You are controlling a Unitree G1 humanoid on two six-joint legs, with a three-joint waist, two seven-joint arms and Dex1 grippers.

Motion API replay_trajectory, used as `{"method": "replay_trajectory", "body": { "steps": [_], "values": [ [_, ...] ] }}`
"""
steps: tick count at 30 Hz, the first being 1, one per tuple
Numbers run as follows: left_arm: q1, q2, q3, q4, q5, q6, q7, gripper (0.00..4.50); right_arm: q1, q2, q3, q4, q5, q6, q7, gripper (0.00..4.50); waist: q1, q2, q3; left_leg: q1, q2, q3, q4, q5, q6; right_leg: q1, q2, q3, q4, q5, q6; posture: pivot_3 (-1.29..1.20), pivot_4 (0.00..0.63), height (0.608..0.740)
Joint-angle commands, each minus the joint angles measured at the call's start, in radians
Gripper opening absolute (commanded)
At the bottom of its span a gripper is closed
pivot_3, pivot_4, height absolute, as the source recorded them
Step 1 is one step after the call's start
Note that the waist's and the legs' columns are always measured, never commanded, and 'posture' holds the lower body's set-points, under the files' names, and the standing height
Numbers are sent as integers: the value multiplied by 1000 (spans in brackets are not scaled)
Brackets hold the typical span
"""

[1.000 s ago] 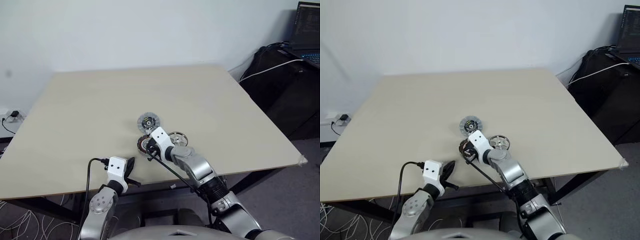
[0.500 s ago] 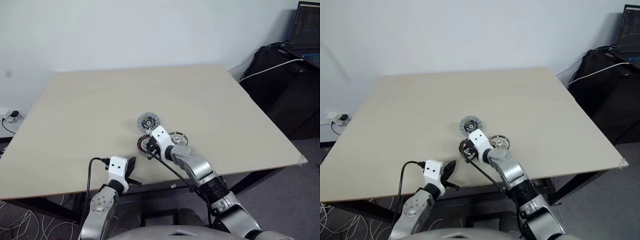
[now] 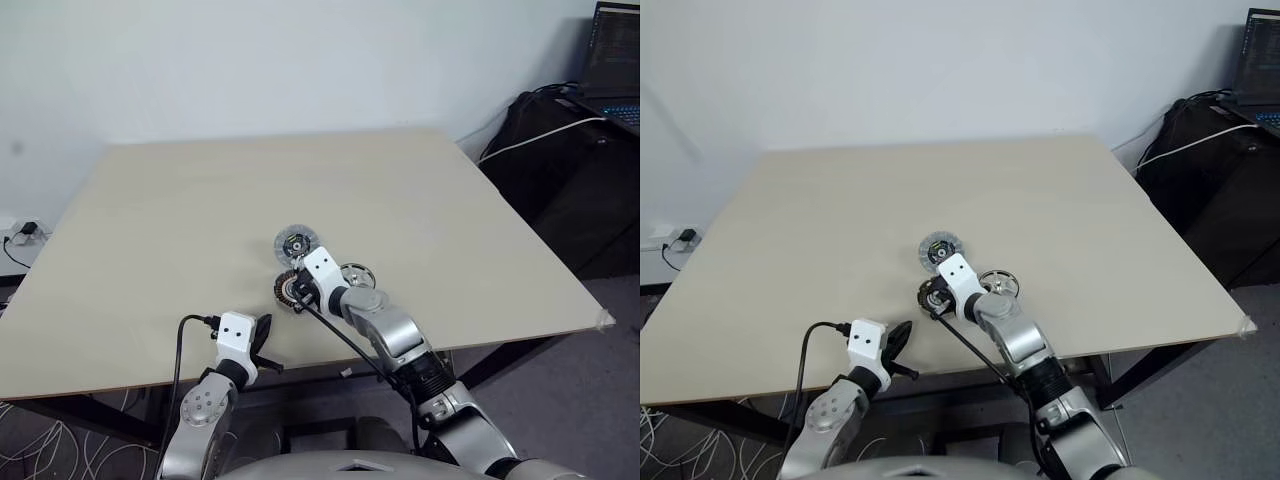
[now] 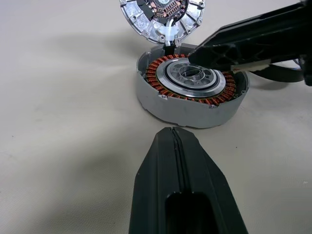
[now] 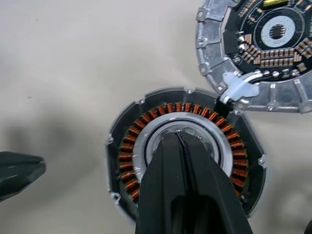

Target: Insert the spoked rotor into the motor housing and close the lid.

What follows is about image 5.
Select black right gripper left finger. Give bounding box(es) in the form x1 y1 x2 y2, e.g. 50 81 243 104
135 131 203 234

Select round motor housing copper windings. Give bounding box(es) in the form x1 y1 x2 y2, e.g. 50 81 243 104
105 85 266 220

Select white wire harness clip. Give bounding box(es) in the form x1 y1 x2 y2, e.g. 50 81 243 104
222 71 260 103

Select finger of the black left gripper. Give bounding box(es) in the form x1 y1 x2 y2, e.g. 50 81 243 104
0 150 47 202

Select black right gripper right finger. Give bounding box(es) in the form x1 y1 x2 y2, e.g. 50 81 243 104
179 131 254 234

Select silver motor lid circuit board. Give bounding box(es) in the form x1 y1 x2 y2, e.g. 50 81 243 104
195 0 312 115

